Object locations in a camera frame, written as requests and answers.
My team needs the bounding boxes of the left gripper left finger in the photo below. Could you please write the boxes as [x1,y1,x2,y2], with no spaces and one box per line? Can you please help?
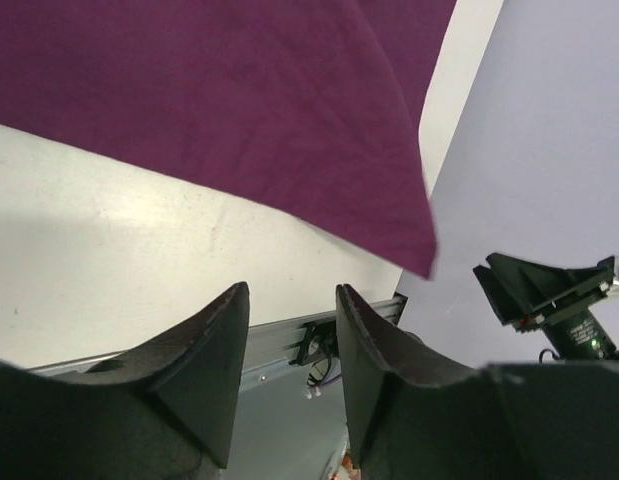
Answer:
[0,282,250,479]

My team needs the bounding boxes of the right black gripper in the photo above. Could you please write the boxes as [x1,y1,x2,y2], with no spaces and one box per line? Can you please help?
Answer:
[473,253,619,361]

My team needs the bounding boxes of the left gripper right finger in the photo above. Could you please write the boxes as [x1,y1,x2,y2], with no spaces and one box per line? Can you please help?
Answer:
[336,285,619,479]

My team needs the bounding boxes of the purple cloth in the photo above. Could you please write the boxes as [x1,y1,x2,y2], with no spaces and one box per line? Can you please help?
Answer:
[0,1,455,277]

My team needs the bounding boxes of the aluminium front rail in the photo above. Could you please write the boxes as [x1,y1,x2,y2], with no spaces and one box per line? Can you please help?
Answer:
[28,293,408,376]

